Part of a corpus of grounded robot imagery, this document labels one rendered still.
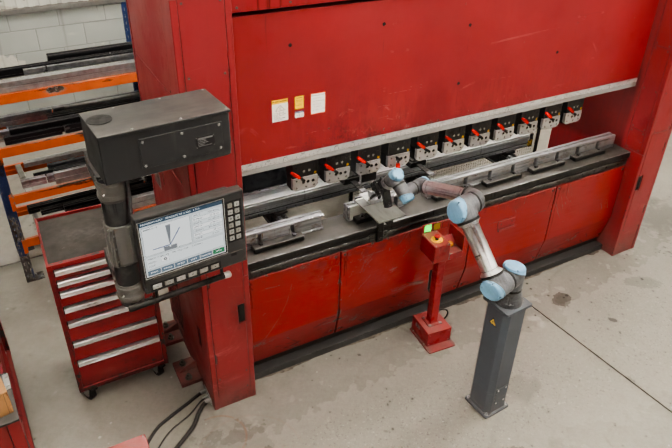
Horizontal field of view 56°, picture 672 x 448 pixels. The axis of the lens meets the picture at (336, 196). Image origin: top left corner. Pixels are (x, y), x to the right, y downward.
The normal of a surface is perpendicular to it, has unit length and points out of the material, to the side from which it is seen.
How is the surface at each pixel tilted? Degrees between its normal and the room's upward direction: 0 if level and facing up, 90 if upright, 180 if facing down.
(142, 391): 0
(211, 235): 90
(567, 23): 90
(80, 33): 90
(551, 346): 0
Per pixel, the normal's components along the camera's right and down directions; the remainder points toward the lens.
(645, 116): -0.88, 0.23
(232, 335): 0.48, 0.46
